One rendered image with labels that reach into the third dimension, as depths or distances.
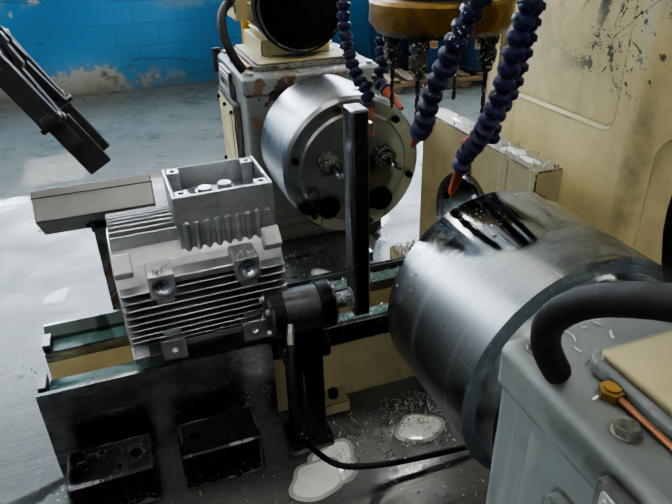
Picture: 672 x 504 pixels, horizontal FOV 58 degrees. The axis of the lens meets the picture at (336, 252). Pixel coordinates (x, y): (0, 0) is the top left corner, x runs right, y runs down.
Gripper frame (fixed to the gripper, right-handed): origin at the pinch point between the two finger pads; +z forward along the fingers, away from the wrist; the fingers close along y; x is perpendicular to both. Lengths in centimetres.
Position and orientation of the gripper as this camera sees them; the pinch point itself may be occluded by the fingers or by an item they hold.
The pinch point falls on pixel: (82, 139)
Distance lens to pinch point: 81.5
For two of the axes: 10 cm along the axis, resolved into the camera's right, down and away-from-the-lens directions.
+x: -8.0, 6.0, 0.0
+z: 5.0, 6.6, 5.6
